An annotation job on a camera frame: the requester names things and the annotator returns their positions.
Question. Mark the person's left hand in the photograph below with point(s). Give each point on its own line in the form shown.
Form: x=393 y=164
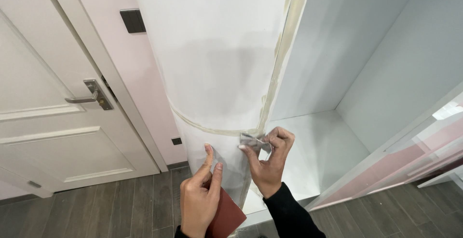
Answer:
x=195 y=201

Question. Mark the person's right hand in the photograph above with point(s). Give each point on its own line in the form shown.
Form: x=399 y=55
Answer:
x=269 y=173

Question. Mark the clear film strip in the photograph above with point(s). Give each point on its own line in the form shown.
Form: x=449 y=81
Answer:
x=253 y=141

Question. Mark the red sandpaper sheet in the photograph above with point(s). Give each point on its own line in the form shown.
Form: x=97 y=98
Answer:
x=228 y=216

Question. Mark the clear protective film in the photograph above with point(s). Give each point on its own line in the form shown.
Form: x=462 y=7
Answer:
x=231 y=158

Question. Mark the white curved cabinet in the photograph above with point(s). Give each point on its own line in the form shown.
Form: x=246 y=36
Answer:
x=325 y=68

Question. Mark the metal door latch plate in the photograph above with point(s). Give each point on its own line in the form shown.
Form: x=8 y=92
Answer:
x=108 y=88

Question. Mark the small metal door stop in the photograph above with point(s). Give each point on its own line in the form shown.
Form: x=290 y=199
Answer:
x=34 y=184

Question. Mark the white panelled door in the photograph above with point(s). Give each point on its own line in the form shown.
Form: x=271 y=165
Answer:
x=43 y=122

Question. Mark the small dark wall socket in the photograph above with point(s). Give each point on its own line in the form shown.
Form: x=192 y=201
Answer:
x=176 y=141

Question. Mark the white door frame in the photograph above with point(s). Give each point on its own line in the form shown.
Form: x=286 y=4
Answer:
x=119 y=86

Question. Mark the dark wall switch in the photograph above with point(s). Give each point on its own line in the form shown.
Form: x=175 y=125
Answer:
x=132 y=21

